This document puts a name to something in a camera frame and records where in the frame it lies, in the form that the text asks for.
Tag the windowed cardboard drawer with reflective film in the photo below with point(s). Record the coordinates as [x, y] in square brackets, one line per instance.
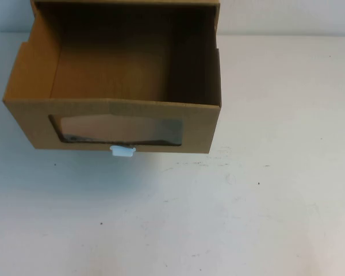
[83, 72]

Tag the cardboard shoe box outer shell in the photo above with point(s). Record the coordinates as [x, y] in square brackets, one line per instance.
[218, 26]

